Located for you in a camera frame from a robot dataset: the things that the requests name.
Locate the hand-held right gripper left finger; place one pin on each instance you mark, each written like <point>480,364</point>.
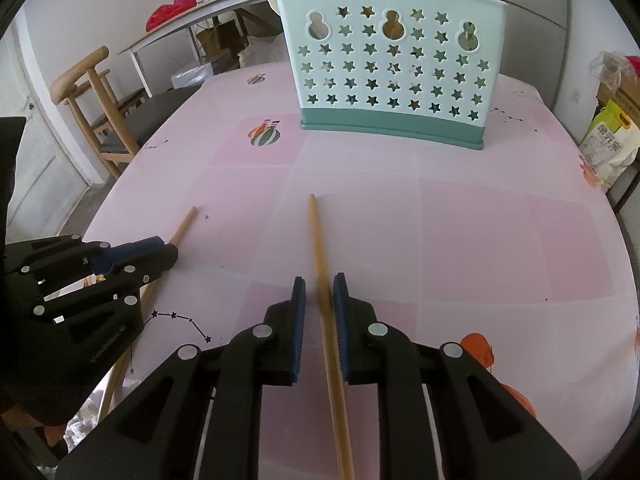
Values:
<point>298,330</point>

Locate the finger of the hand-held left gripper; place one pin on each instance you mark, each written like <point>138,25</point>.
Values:
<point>130,252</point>
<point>90,305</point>

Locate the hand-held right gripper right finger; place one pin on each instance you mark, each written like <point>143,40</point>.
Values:
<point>341,330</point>

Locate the tan wooden chopstick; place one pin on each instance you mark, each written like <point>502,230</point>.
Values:
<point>320,260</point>
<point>182,227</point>

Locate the teal star-perforated utensil holder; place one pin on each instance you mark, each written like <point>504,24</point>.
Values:
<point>350,115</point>

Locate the person's left forearm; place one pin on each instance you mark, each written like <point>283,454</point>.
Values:
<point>25,422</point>

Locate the white fleece clothing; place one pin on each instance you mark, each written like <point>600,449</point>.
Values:
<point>87,425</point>

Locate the white panel door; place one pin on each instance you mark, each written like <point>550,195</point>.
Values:
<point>35,150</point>

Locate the pink printed tablecloth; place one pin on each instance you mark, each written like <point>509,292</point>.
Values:
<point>450,240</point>

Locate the wooden chair with dark seat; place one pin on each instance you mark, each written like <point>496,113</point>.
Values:
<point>150,110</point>

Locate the plastic-wrapped box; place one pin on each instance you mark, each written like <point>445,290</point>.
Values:
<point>200,76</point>

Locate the small brown cardboard box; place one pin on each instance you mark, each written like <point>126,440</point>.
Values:
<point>220,37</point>

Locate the red plastic bag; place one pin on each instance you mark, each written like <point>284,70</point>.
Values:
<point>634,63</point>
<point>170,10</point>

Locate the white-framed desk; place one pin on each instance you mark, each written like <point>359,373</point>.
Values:
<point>200,10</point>

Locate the white and yellow rice bag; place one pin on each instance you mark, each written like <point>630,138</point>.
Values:
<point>610,150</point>

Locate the grey refrigerator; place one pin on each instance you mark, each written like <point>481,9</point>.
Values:
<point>535,35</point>

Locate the large cardboard box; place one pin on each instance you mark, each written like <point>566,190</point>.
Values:
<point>625,97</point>

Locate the clear plastic bag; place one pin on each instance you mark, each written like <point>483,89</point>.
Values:
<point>610,67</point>

